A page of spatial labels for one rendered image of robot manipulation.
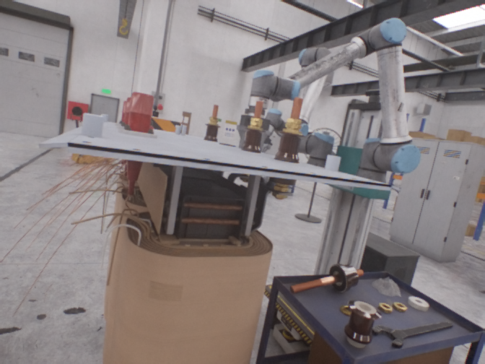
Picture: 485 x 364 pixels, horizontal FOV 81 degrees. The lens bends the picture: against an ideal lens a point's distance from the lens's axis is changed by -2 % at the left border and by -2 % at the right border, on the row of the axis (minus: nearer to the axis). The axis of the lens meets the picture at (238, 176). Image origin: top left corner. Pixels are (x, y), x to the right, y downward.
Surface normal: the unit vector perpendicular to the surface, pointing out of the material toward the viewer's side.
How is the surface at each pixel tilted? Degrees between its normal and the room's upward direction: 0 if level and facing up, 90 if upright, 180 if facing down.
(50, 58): 90
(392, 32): 83
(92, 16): 90
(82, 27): 90
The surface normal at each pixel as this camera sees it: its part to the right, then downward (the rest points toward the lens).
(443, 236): -0.90, -0.10
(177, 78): 0.40, 0.19
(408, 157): 0.19, 0.25
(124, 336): -0.65, -0.01
